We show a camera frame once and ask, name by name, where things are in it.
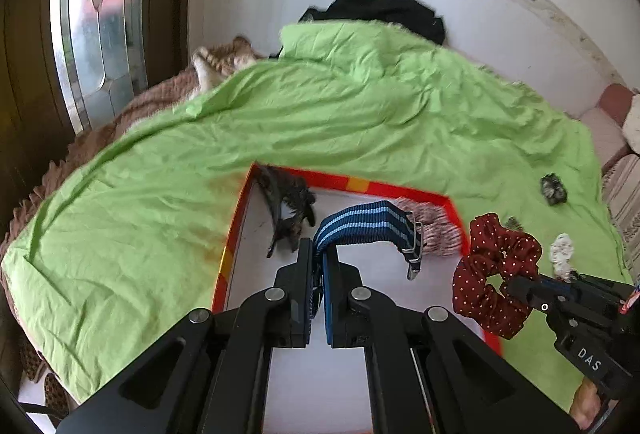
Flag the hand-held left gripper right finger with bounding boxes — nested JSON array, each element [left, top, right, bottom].
[[320, 245, 581, 434]]

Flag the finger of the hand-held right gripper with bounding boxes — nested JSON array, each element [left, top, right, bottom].
[[507, 275, 576, 315]]

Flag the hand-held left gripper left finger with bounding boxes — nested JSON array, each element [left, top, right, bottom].
[[57, 238, 316, 434]]

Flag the red polka dot scrunchie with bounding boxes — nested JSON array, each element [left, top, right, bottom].
[[452, 213, 543, 340]]

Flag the red-rimmed white tray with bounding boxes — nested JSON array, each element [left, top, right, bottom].
[[211, 162, 503, 434]]

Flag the blue striped watch strap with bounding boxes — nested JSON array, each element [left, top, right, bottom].
[[312, 201, 426, 281]]

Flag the person's right hand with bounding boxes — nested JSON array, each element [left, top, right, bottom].
[[570, 379, 608, 430]]

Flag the dark feathery hair accessory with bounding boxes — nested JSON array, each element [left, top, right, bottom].
[[254, 165, 317, 259]]

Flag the dark patterned scrunchie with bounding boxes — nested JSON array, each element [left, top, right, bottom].
[[539, 172, 568, 205]]

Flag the red and white scrunchie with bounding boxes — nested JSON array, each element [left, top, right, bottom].
[[395, 196, 463, 257]]

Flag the green bedsheet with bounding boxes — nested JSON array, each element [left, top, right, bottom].
[[0, 22, 633, 415]]

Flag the pink pillow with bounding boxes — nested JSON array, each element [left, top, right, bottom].
[[577, 82, 640, 169]]

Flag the brown fuzzy blanket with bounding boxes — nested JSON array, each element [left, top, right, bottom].
[[0, 36, 261, 330]]

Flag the black cloth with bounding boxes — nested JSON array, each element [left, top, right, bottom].
[[270, 0, 447, 59]]

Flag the leopard print slipper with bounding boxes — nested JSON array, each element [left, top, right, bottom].
[[20, 334, 71, 415]]

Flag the frosted glass window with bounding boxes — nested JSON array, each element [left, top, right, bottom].
[[50, 0, 151, 135]]

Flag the brown wooden door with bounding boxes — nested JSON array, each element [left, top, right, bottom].
[[0, 0, 76, 219]]

